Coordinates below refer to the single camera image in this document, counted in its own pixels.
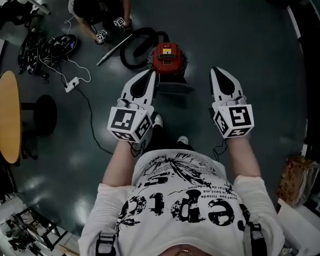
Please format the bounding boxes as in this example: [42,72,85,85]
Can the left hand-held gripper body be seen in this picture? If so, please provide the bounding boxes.
[107,97,153,143]

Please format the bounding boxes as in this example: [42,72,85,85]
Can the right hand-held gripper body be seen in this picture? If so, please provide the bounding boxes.
[212,97,254,139]

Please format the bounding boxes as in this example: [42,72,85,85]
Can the person's right forearm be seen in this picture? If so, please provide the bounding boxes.
[226,137,262,180]

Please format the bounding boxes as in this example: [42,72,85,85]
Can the person's left forearm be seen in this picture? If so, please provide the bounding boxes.
[102,140,139,186]

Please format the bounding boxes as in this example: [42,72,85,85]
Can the person's white left shoe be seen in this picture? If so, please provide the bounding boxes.
[153,113,165,129]

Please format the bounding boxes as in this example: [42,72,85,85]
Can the red vacuum cleaner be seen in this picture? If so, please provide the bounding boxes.
[148,42,189,84]

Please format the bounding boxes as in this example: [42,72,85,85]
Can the black trousers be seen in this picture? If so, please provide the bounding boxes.
[149,124,195,153]

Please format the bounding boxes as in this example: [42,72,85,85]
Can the metal vacuum wand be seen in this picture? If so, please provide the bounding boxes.
[96,33,134,66]

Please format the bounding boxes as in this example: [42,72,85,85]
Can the white power strip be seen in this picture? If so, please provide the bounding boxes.
[64,76,81,93]

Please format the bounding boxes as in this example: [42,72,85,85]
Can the black round device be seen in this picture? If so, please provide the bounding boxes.
[41,33,78,57]

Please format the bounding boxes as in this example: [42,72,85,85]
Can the printed cardboard box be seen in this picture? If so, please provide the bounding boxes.
[276,155,320,207]

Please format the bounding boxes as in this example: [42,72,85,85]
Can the white printed shirt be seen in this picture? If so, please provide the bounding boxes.
[78,149,286,256]

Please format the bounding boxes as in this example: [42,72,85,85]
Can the black chair base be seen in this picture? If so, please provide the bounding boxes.
[21,134,39,161]

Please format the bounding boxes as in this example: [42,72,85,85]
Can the round wooden table black base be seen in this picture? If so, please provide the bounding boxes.
[0,70,58,165]

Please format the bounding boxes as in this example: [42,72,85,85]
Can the white box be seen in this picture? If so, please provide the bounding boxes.
[277,196,320,256]

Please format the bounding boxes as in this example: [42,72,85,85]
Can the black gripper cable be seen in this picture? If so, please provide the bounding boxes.
[212,139,230,162]
[129,140,147,157]

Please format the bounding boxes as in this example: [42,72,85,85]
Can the black vacuum hose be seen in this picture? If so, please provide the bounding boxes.
[119,27,169,70]

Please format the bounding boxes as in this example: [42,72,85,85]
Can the long black floor cable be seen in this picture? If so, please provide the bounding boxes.
[74,86,114,154]

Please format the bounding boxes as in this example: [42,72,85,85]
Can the white power cable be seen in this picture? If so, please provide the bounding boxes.
[38,57,92,84]

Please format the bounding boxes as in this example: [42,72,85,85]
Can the white coiled cable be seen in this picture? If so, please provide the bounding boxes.
[64,16,75,34]

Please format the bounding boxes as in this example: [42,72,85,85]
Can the pile of black cables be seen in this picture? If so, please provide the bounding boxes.
[17,27,50,77]

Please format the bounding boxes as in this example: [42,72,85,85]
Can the grey harness strap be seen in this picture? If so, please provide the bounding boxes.
[242,222,265,256]
[95,232,117,256]

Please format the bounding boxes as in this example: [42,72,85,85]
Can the black metal frame rack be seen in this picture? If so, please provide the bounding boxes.
[14,206,69,252]

